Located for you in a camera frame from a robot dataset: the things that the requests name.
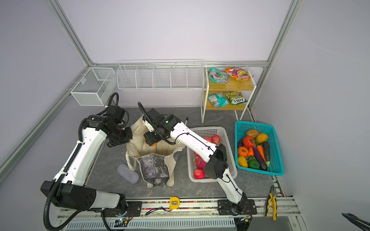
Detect beige canvas grocery bag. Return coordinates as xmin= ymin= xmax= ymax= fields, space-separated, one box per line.
xmin=125 ymin=117 xmax=186 ymax=188

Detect red apple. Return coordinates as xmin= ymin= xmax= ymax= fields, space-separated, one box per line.
xmin=204 ymin=137 xmax=213 ymax=143
xmin=194 ymin=168 xmax=205 ymax=180
xmin=212 ymin=135 xmax=221 ymax=144

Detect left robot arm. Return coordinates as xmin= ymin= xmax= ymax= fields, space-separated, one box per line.
xmin=40 ymin=105 xmax=133 ymax=214

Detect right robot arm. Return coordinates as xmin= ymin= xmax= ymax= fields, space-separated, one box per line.
xmin=138 ymin=102 xmax=257 ymax=216

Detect teal pink snack bag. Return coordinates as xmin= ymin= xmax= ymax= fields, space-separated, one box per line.
xmin=209 ymin=68 xmax=229 ymax=84

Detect green Fox's candy bag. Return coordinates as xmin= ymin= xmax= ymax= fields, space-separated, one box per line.
xmin=223 ymin=91 xmax=247 ymax=105

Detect orange pink snack bag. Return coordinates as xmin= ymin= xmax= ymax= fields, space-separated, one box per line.
xmin=225 ymin=67 xmax=251 ymax=81

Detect grey fabric glasses case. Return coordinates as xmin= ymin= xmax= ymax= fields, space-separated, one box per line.
xmin=117 ymin=164 xmax=140 ymax=184

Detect white plastic basket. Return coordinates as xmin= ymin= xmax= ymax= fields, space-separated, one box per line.
xmin=187 ymin=126 xmax=238 ymax=183

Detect small white mesh basket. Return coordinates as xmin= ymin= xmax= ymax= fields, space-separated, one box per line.
xmin=71 ymin=67 xmax=117 ymax=106

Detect pink dragon fruit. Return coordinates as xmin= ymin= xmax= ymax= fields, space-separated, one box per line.
xmin=194 ymin=156 xmax=207 ymax=169

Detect yellow tape measure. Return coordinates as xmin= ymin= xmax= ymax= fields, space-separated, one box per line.
xmin=169 ymin=196 xmax=180 ymax=210

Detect small orange pumpkin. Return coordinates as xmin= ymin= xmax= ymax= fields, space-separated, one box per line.
xmin=237 ymin=146 xmax=249 ymax=158

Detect white and wood shelf rack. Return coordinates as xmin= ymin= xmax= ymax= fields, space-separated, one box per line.
xmin=200 ymin=68 xmax=257 ymax=123

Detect red tomato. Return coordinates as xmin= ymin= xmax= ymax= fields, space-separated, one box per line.
xmin=242 ymin=136 xmax=255 ymax=148

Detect yellow-brown potato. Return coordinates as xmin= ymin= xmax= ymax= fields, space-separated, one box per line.
xmin=246 ymin=129 xmax=259 ymax=138

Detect green bell pepper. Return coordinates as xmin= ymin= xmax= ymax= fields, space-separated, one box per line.
xmin=247 ymin=156 xmax=260 ymax=170

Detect orange carrot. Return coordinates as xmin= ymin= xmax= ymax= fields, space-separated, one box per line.
xmin=257 ymin=145 xmax=266 ymax=162

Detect yellow lemon in teal basket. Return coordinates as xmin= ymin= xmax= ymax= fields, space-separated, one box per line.
xmin=255 ymin=133 xmax=269 ymax=145

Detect dark green cucumber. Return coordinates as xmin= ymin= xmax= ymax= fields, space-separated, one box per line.
xmin=262 ymin=141 xmax=271 ymax=167

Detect purple eggplant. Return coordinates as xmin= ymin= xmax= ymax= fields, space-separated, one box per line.
xmin=252 ymin=146 xmax=268 ymax=171

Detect teal plastic basket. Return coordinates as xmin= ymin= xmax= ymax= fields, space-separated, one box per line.
xmin=235 ymin=121 xmax=284 ymax=176

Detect long white wire basket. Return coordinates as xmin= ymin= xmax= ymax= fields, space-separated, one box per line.
xmin=116 ymin=59 xmax=205 ymax=90

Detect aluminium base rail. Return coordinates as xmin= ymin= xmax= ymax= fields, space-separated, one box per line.
xmin=54 ymin=196 xmax=301 ymax=231

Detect black corrugated cable conduit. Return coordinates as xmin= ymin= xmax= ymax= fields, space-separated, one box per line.
xmin=42 ymin=173 xmax=84 ymax=231

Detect yellow handled pliers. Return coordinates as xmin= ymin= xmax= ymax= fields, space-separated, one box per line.
xmin=265 ymin=185 xmax=278 ymax=221

